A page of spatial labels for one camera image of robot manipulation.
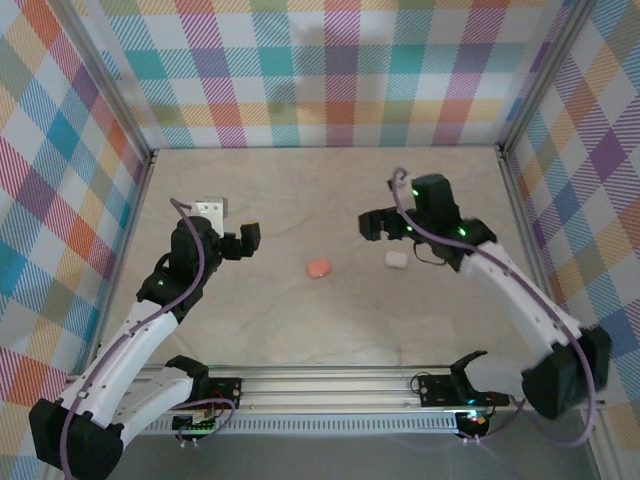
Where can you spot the white earbud charging case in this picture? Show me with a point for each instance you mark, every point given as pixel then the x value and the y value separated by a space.
pixel 396 260

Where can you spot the orange earbud charging case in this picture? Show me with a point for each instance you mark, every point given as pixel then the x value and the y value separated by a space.
pixel 318 268

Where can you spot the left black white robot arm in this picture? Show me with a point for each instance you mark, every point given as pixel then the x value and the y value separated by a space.
pixel 125 350

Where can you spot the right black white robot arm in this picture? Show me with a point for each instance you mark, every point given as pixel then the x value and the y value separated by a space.
pixel 520 300

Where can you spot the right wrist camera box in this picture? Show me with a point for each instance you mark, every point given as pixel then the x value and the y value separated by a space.
pixel 406 180

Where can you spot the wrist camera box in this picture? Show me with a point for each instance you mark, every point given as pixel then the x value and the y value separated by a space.
pixel 210 212
pixel 406 180

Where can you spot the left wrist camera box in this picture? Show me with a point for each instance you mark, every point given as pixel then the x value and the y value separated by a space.
pixel 210 212

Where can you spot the aluminium table side rail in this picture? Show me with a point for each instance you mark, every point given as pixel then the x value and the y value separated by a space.
pixel 525 225
pixel 123 255

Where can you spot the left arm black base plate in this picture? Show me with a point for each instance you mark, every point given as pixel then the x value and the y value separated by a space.
pixel 227 392

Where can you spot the aluminium mounting rail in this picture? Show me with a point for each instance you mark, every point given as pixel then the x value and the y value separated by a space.
pixel 325 390

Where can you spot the aluminium frame post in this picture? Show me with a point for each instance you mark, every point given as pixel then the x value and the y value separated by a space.
pixel 542 75
pixel 102 75

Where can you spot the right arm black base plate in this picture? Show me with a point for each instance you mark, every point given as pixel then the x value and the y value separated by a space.
pixel 435 390

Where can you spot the aluminium frame leg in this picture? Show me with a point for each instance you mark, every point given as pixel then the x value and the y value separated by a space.
pixel 602 460

